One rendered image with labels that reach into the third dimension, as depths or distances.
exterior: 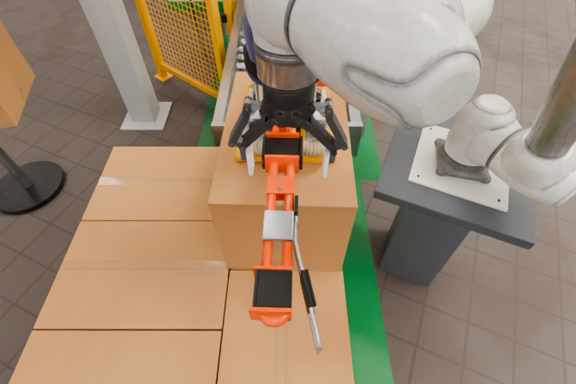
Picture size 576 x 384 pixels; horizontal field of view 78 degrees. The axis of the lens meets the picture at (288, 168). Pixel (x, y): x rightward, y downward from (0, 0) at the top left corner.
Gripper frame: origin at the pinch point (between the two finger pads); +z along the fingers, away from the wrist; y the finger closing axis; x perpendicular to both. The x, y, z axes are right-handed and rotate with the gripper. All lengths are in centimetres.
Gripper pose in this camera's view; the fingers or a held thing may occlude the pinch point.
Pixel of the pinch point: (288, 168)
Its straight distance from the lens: 65.7
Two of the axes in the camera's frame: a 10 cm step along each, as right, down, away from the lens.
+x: -0.4, 7.6, -6.5
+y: -10.0, -0.3, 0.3
